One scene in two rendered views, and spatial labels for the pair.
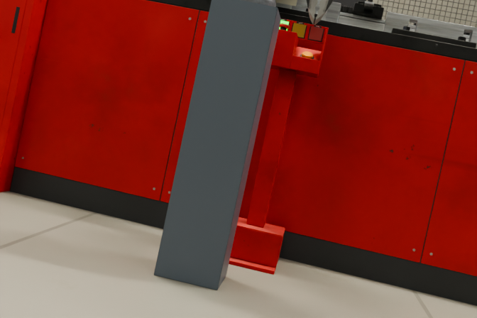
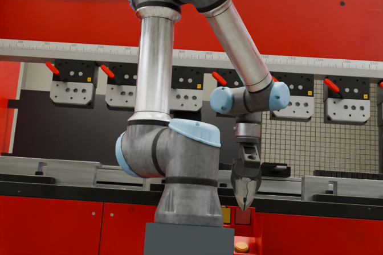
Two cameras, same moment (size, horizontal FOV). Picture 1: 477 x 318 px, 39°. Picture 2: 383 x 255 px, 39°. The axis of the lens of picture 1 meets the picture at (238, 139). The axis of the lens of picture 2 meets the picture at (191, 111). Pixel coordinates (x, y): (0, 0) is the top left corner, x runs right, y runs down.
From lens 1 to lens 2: 0.81 m
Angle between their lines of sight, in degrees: 16
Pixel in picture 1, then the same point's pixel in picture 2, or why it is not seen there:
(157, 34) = (56, 236)
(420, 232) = not seen: outside the picture
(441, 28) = (363, 186)
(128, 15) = (20, 218)
